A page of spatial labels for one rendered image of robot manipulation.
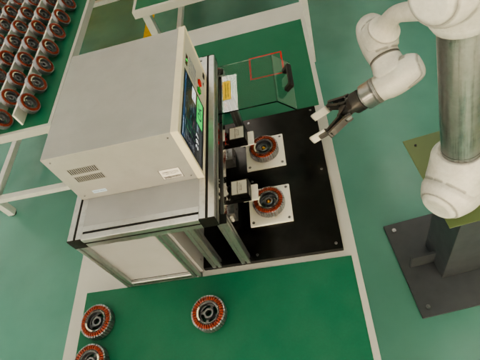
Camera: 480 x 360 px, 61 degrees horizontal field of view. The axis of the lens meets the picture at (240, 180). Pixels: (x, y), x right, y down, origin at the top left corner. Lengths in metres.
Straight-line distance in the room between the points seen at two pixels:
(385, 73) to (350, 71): 1.60
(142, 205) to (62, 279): 1.61
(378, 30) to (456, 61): 0.49
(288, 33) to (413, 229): 1.16
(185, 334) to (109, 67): 0.86
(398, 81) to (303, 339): 0.84
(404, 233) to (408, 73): 1.04
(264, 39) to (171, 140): 1.21
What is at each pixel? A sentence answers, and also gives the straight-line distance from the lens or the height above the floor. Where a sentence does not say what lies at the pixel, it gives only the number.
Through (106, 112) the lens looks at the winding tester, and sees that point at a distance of 1.19.
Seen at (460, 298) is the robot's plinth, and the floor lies 0.02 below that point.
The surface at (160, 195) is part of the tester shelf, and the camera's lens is 1.19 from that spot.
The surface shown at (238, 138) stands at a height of 0.92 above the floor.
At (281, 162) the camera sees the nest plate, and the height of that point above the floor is 0.78.
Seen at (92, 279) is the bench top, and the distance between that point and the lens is 1.64.
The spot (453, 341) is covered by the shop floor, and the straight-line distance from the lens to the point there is 2.09.
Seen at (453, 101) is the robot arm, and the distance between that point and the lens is 1.07.
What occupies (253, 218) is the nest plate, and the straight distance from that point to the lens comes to 1.44.
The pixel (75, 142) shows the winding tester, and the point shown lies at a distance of 1.17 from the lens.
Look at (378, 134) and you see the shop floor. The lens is 2.60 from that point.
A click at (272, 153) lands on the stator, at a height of 0.82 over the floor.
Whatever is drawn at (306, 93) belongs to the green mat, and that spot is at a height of 0.75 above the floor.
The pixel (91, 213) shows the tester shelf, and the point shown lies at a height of 1.11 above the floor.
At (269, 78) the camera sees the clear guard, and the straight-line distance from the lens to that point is 1.44.
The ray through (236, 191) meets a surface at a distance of 1.35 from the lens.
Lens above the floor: 2.01
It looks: 52 degrees down
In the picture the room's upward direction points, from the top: 25 degrees counter-clockwise
